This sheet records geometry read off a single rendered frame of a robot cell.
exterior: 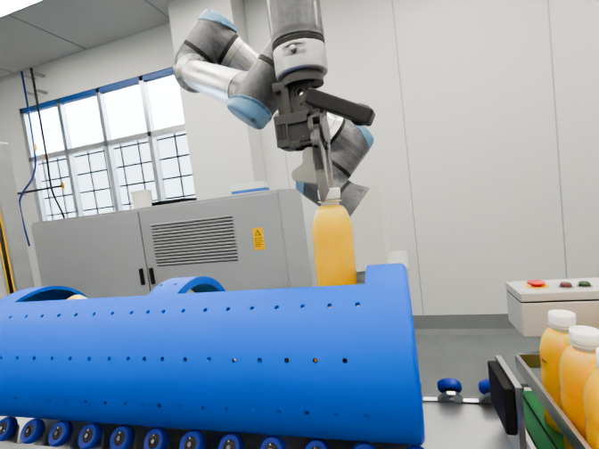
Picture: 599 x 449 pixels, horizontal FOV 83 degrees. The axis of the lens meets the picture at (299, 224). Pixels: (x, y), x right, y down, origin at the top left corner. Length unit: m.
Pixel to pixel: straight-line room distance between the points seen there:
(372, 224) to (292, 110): 0.62
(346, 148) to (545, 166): 2.40
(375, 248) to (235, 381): 0.71
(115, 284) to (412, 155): 2.68
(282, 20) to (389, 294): 0.46
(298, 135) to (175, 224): 1.98
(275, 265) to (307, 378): 1.69
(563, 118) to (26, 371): 3.52
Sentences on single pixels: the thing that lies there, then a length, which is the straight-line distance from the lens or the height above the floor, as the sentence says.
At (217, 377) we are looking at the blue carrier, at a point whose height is 1.11.
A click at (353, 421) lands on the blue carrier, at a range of 0.56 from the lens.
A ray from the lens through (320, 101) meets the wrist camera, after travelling 0.59.
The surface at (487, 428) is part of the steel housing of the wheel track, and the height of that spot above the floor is 0.93.
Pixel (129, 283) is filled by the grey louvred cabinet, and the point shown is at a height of 0.90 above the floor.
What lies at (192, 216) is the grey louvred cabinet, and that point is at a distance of 2.41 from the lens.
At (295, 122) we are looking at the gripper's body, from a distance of 0.58.
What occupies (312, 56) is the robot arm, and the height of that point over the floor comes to 1.59.
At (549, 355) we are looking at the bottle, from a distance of 0.77.
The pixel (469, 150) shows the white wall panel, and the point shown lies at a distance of 3.32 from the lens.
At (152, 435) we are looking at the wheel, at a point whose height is 0.97.
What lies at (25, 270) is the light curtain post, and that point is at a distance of 1.61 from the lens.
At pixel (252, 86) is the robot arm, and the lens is 0.72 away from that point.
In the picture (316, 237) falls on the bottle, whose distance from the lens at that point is 0.58.
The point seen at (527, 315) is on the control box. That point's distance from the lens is 0.92.
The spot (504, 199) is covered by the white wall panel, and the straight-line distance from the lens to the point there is 3.37.
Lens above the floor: 1.36
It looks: 4 degrees down
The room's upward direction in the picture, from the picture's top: 7 degrees counter-clockwise
